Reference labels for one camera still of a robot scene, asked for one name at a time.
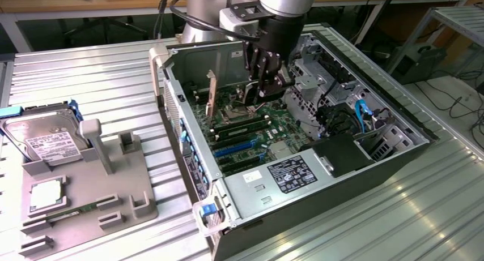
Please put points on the hard disk in blue carrier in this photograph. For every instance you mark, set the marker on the hard disk in blue carrier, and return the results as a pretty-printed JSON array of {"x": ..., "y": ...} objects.
[{"x": 41, "y": 133}]

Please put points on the green RAM stick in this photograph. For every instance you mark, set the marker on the green RAM stick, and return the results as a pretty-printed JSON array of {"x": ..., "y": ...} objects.
[{"x": 69, "y": 211}]

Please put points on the CPU socket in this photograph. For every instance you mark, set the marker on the CPU socket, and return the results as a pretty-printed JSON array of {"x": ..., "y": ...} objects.
[{"x": 234, "y": 112}]

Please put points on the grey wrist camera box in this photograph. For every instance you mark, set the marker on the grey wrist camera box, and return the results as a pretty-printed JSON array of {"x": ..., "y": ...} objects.
[{"x": 235, "y": 24}]

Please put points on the metal slat shelf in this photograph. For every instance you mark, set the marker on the metal slat shelf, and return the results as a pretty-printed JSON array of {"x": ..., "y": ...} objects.
[{"x": 457, "y": 20}]

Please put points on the silver chipset heatsink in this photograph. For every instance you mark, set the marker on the silver chipset heatsink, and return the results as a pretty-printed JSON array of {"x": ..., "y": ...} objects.
[{"x": 283, "y": 149}]

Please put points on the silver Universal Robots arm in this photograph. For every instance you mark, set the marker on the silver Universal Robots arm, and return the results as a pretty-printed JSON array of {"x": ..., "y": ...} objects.
[{"x": 200, "y": 12}]

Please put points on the installed RAM stick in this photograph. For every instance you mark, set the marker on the installed RAM stick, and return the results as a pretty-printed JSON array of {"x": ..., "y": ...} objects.
[
  {"x": 243, "y": 132},
  {"x": 238, "y": 124}
]

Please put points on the black chair base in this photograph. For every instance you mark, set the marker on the black chair base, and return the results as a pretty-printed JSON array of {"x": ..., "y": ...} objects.
[{"x": 101, "y": 29}]

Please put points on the black expansion slot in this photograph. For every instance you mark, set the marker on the black expansion slot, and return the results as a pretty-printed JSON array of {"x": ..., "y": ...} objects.
[{"x": 242, "y": 163}]

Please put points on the silver power supply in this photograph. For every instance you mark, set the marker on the silver power supply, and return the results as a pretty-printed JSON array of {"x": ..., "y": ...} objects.
[{"x": 287, "y": 181}]

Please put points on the wooden desk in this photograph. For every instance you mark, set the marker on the wooden desk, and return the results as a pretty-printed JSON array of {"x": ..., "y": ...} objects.
[{"x": 132, "y": 3}]

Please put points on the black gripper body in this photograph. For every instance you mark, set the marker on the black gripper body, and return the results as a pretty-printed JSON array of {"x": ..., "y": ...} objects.
[{"x": 280, "y": 34}]

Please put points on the metal disk bay cage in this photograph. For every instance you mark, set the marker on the metal disk bay cage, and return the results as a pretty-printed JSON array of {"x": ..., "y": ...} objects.
[{"x": 320, "y": 71}]

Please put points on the black equipment box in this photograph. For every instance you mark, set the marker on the black equipment box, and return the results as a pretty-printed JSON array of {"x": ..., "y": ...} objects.
[{"x": 421, "y": 63}]

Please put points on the open black PC case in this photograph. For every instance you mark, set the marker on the open black PC case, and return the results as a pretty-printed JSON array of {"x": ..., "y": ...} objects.
[{"x": 302, "y": 215}]

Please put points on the blue expansion slot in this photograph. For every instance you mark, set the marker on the blue expansion slot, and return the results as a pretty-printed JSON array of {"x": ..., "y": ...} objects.
[{"x": 232, "y": 150}]

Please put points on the green motherboard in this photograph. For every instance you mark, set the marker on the green motherboard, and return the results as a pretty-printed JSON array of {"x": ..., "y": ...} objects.
[{"x": 271, "y": 125}]

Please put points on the silver CPU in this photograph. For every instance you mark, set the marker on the silver CPU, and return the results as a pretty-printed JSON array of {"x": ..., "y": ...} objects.
[{"x": 45, "y": 195}]

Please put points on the grey parts rack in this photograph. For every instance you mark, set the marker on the grey parts rack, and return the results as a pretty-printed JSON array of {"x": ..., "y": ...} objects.
[{"x": 93, "y": 187}]

